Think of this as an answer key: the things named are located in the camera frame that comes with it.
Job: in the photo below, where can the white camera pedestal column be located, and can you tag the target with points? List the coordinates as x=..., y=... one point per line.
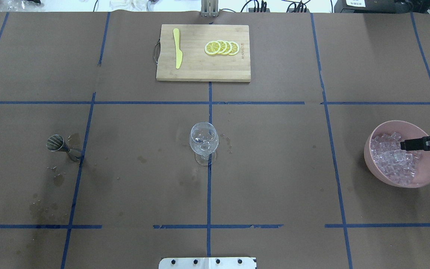
x=208, y=263

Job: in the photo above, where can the black computer box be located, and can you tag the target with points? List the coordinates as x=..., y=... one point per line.
x=382, y=6

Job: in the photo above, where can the clear wine glass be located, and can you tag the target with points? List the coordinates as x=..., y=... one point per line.
x=204, y=141

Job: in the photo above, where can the wooden cutting board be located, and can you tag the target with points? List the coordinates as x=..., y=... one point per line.
x=197, y=66

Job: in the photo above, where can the pink bowl of ice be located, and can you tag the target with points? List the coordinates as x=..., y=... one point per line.
x=392, y=165

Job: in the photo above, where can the lemon slice nearest knife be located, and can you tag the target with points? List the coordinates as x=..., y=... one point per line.
x=212, y=48

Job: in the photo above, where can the yellow plastic knife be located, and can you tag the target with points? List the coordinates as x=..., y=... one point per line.
x=178, y=52

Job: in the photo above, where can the white crumpled cloth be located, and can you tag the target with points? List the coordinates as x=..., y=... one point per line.
x=129, y=5

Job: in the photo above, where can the steel cocktail jigger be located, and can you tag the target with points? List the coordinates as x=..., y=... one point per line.
x=56, y=143

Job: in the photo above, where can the aluminium frame post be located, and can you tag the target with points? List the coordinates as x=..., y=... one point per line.
x=209, y=8

